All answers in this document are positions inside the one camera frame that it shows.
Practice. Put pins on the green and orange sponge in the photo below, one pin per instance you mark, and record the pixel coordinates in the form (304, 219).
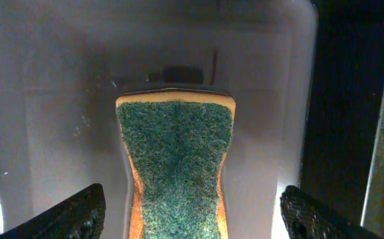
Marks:
(177, 143)

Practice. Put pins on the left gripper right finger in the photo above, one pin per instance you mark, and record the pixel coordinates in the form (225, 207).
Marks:
(306, 218)

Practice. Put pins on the black rectangular tray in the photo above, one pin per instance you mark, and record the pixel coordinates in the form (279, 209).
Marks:
(307, 78)

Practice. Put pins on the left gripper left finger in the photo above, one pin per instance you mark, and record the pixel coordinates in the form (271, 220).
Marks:
(81, 216)

